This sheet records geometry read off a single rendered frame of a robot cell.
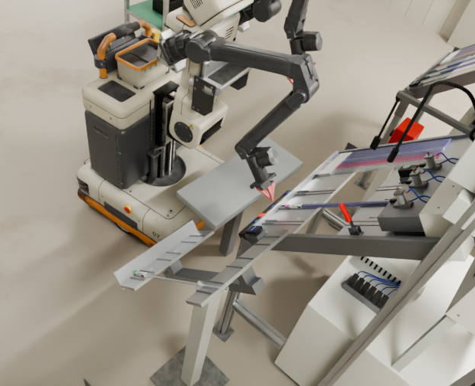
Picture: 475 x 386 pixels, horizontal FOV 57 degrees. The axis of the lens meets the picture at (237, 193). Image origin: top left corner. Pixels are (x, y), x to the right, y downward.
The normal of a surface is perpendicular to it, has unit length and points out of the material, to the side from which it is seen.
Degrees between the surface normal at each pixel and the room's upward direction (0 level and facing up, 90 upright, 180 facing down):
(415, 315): 0
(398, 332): 0
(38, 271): 0
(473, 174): 90
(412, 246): 90
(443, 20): 90
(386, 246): 90
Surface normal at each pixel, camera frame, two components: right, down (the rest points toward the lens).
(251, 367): 0.15, -0.66
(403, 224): -0.63, 0.50
